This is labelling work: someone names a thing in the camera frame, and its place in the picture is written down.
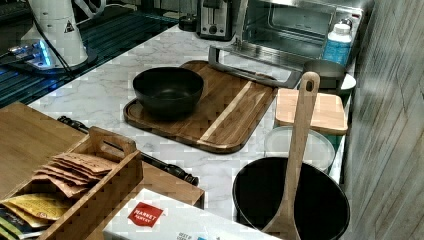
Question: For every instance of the silver toaster oven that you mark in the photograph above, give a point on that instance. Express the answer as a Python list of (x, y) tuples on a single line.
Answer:
[(288, 33)]

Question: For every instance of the black silver toaster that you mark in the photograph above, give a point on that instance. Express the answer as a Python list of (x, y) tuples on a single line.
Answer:
[(217, 19)]

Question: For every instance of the dark wooden cutting board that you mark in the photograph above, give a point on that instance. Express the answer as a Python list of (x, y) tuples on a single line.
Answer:
[(228, 112)]

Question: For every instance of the white blue plastic bottle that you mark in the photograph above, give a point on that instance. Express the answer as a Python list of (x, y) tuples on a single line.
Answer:
[(338, 44)]

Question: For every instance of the small grey metal pan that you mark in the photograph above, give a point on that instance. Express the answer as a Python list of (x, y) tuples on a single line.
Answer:
[(331, 73)]

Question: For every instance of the yellow tea packets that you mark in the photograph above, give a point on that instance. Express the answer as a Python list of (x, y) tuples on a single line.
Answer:
[(37, 209)]

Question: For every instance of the black rolling pin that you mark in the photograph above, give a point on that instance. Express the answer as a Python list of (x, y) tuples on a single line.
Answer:
[(169, 168)]

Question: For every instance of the clear glass lid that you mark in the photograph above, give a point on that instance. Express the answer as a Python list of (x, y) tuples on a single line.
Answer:
[(319, 151)]

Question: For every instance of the black bowl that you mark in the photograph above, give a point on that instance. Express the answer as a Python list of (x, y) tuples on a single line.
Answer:
[(168, 92)]

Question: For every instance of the wooden spatula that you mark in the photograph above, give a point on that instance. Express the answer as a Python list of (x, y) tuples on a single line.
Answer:
[(283, 224)]

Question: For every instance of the black round robot base plate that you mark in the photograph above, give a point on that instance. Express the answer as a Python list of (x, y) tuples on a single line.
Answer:
[(40, 63)]

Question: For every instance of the brown paper tea packets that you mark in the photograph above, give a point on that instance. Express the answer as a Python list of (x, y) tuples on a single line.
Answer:
[(74, 173)]

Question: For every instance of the large black pot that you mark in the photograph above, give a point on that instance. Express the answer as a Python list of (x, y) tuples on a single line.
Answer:
[(322, 210)]

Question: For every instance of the large bamboo board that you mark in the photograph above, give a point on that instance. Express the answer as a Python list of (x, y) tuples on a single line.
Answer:
[(29, 138)]

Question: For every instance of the wooden tea caddy box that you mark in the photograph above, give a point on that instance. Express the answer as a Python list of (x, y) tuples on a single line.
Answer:
[(91, 208)]

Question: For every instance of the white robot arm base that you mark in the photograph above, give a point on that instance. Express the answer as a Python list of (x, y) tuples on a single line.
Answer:
[(54, 29)]

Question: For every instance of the white cardboard box red label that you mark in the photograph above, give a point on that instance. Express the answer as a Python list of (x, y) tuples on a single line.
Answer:
[(152, 216)]

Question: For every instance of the white plate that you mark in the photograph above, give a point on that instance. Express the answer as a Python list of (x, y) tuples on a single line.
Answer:
[(349, 83)]

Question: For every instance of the light wooden cutting board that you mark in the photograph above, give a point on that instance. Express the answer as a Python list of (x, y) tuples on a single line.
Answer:
[(328, 116)]

